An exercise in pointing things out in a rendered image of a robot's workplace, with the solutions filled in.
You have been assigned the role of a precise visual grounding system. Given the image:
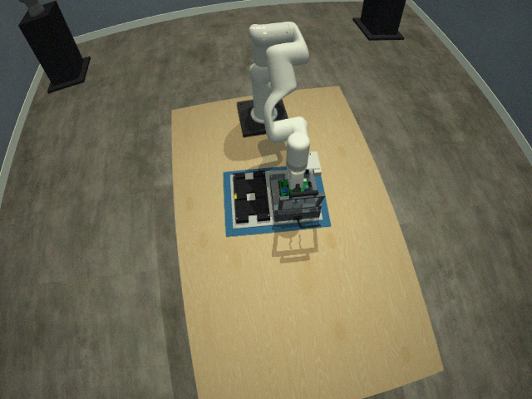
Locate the green circuit board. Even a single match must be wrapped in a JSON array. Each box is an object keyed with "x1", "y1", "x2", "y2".
[{"x1": 279, "y1": 178, "x2": 309, "y2": 196}]

